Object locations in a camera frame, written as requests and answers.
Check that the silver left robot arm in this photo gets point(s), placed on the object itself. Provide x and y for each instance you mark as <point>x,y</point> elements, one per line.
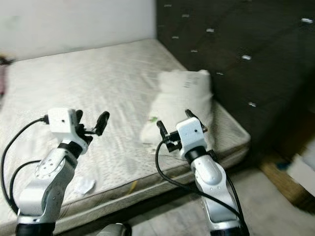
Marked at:
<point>49,182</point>

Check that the white pillow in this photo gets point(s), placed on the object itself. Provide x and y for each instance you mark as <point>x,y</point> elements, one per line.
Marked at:
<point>177,93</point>

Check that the white quilted mattress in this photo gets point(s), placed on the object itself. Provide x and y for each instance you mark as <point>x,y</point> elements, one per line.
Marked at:
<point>93,78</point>

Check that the silver left robot leg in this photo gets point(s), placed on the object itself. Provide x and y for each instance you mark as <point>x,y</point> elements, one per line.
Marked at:
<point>113,229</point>

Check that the dark tufted headboard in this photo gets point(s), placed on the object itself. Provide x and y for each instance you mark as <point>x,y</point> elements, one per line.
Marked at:
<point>251,29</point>

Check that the brown wooden board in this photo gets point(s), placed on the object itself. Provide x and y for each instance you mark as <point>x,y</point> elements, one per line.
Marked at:
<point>280,184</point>

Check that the white crumpled sheet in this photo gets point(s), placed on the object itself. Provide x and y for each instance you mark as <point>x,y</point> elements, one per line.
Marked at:
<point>302,174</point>

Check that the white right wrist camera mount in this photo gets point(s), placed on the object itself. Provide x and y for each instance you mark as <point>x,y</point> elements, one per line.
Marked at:
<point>189,132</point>

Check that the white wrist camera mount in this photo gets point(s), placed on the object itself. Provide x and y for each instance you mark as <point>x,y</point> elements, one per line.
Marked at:
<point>189,132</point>
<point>61,122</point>

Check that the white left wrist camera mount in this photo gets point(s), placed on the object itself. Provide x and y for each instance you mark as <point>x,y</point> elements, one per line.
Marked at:
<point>61,122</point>

